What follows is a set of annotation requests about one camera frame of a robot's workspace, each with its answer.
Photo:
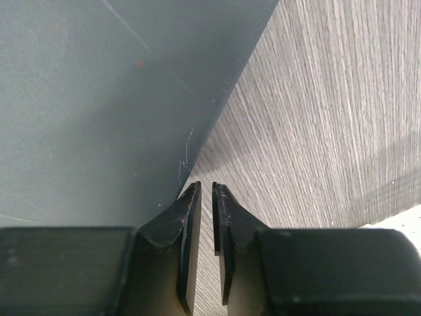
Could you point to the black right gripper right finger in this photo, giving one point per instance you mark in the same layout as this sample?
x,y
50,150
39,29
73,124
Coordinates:
x,y
311,271

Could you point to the white perforated plastic basket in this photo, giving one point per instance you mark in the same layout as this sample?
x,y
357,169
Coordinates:
x,y
406,223

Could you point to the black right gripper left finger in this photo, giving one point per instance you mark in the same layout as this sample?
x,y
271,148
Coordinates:
x,y
150,270

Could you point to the dark network switch box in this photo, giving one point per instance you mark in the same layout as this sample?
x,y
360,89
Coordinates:
x,y
106,105

